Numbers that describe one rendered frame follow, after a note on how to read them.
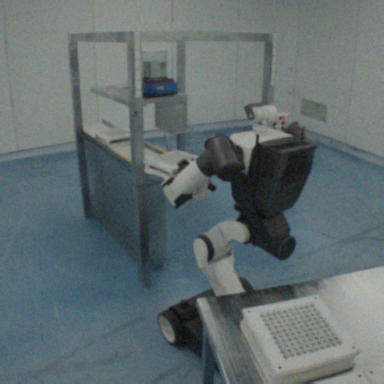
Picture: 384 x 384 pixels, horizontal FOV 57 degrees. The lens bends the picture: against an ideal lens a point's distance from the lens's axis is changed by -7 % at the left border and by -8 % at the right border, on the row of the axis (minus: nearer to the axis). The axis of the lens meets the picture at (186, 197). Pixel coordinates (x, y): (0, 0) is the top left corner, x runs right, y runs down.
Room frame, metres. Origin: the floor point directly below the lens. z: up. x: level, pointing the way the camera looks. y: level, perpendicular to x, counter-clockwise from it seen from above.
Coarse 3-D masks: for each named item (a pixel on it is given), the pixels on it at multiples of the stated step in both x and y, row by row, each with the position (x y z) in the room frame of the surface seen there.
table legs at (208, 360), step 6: (204, 330) 0.92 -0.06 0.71; (204, 336) 0.91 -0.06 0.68; (204, 342) 0.91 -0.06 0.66; (204, 348) 0.91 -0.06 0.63; (210, 348) 0.90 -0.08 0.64; (204, 354) 0.90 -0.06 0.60; (210, 354) 0.90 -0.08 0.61; (204, 360) 0.90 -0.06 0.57; (210, 360) 0.90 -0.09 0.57; (204, 366) 0.90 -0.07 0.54; (210, 366) 0.90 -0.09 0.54; (204, 372) 0.90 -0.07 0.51; (210, 372) 0.90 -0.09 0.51; (204, 378) 0.90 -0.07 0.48; (210, 378) 0.90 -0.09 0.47
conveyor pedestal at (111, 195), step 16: (96, 160) 2.87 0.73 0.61; (96, 176) 2.90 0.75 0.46; (112, 176) 2.59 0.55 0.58; (96, 192) 2.93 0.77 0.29; (112, 192) 2.61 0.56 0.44; (128, 192) 2.36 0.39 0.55; (160, 192) 2.29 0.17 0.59; (96, 208) 2.97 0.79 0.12; (112, 208) 2.63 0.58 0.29; (128, 208) 2.37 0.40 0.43; (160, 208) 2.28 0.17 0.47; (112, 224) 2.66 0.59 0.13; (128, 224) 2.39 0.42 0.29; (160, 224) 2.28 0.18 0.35; (128, 240) 2.41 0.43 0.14; (160, 240) 2.28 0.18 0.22; (160, 256) 2.28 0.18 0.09
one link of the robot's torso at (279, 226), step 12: (240, 216) 1.51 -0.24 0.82; (252, 216) 1.40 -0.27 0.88; (264, 216) 1.38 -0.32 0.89; (276, 216) 1.40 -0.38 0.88; (264, 228) 1.34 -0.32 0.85; (276, 228) 1.35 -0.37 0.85; (288, 228) 1.38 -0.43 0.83; (264, 240) 1.33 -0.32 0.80; (276, 240) 1.31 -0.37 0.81; (288, 240) 1.30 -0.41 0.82; (276, 252) 1.28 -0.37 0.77; (288, 252) 1.31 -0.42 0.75
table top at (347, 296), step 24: (288, 288) 0.99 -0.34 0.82; (312, 288) 0.99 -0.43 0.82; (336, 288) 0.98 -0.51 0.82; (360, 288) 0.98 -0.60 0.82; (216, 312) 0.88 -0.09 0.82; (240, 312) 0.88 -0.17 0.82; (336, 312) 0.86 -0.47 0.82; (360, 312) 0.85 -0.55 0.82; (216, 336) 0.78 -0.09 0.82; (240, 336) 0.78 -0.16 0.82; (360, 336) 0.75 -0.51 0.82; (216, 360) 0.71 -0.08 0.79; (240, 360) 0.69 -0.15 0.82; (360, 360) 0.66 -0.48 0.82
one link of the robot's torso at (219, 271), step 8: (200, 240) 1.64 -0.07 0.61; (200, 248) 1.62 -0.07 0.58; (200, 256) 1.62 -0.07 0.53; (224, 256) 1.70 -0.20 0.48; (232, 256) 1.69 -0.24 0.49; (200, 264) 1.62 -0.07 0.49; (208, 264) 1.61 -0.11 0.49; (216, 264) 1.62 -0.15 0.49; (224, 264) 1.63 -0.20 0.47; (232, 264) 1.67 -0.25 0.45; (208, 272) 1.59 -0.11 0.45; (216, 272) 1.59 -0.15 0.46; (224, 272) 1.60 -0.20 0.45; (232, 272) 1.61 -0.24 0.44; (216, 280) 1.58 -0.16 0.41; (224, 280) 1.56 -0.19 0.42; (232, 280) 1.58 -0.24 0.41; (216, 288) 1.58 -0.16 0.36; (224, 288) 1.53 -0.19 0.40; (232, 288) 1.54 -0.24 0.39; (240, 288) 1.56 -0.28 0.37
